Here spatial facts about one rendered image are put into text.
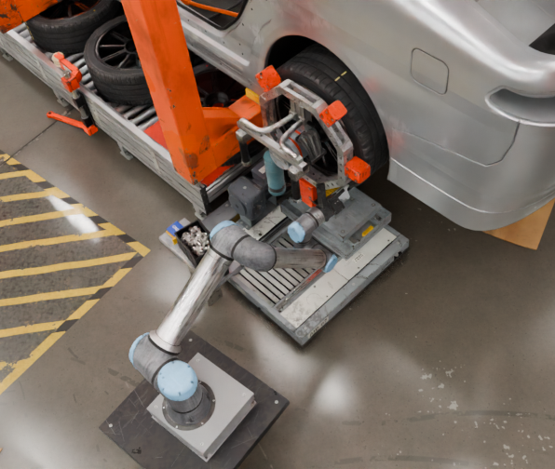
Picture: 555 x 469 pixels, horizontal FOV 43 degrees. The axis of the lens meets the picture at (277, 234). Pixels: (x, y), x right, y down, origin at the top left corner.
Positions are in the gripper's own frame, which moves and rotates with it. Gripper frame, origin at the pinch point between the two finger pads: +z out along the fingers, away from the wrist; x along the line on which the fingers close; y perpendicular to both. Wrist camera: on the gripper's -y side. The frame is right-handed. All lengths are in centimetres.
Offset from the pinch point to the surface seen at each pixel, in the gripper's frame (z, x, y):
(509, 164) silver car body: 11, 92, 10
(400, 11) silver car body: 9, 85, -57
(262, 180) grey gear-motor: -12, -50, -19
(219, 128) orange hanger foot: -20, -40, -54
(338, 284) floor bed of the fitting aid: -18, -32, 47
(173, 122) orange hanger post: -44, -24, -69
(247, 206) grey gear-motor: -28, -51, -13
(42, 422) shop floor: -170, -78, 13
